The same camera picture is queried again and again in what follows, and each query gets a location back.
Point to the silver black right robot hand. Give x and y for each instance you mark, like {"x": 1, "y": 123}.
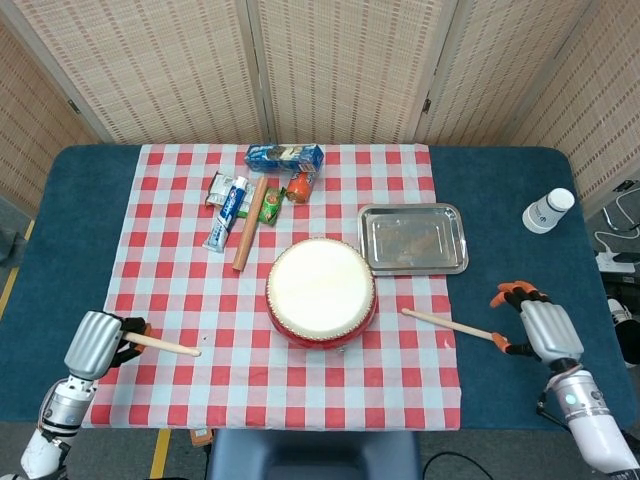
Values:
{"x": 550, "y": 330}

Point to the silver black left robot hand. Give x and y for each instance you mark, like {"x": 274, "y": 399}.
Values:
{"x": 92, "y": 342}

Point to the light wooden drumstick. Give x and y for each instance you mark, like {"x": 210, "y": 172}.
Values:
{"x": 450, "y": 325}
{"x": 165, "y": 345}

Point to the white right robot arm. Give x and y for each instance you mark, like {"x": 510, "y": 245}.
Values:
{"x": 585, "y": 405}

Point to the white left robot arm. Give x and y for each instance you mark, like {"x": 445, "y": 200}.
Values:
{"x": 65, "y": 405}

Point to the red drum with white skin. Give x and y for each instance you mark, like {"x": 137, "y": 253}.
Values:
{"x": 320, "y": 285}

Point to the white black shoe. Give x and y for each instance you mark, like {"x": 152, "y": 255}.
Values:
{"x": 620, "y": 312}

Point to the white power strip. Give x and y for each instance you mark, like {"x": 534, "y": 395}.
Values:
{"x": 617, "y": 261}

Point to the white plastic bottle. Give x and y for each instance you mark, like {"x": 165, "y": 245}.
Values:
{"x": 545, "y": 212}

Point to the small orange box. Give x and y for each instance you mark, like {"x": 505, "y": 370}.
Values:
{"x": 201, "y": 436}

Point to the stainless steel tray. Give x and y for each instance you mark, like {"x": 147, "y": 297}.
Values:
{"x": 412, "y": 240}

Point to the red white checkered tablecloth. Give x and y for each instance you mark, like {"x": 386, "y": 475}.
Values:
{"x": 250, "y": 390}

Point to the white blue toothpaste tube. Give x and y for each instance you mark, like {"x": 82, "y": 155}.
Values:
{"x": 225, "y": 215}

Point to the wooden rolling pin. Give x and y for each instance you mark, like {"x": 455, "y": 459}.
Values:
{"x": 248, "y": 225}

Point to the silver brown foil packet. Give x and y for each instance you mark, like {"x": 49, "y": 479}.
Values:
{"x": 217, "y": 189}

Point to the green snack packet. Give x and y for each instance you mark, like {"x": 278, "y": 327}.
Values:
{"x": 271, "y": 206}

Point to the black metal screen hinge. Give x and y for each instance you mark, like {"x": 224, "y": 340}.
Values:
{"x": 74, "y": 106}
{"x": 427, "y": 105}

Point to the dark blue chair seat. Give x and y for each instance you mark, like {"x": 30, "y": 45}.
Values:
{"x": 315, "y": 455}

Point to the orange snack packet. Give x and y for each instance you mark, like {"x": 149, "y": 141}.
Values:
{"x": 300, "y": 187}

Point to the blue cookie package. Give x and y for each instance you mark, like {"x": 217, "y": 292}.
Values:
{"x": 282, "y": 157}

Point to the woven bamboo folding screen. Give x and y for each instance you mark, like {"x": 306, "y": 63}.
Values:
{"x": 340, "y": 65}

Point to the chrome metal tube frame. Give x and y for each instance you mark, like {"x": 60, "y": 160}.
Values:
{"x": 612, "y": 220}

